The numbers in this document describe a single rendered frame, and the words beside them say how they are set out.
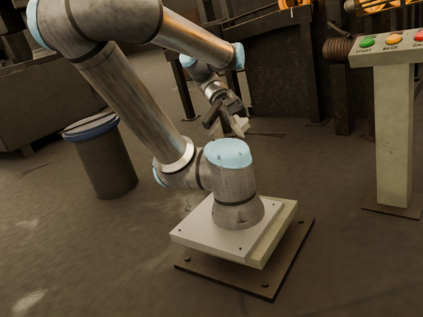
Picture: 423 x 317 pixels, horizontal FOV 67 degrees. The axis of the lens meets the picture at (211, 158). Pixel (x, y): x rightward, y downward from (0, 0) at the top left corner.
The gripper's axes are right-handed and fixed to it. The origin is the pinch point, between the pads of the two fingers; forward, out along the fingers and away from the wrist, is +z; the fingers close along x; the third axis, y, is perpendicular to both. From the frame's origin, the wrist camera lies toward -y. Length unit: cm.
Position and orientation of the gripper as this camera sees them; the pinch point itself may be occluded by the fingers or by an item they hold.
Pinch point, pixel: (240, 136)
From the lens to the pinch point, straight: 112.4
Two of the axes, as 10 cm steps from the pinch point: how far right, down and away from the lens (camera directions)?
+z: 4.4, 7.2, -5.4
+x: 2.7, 4.7, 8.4
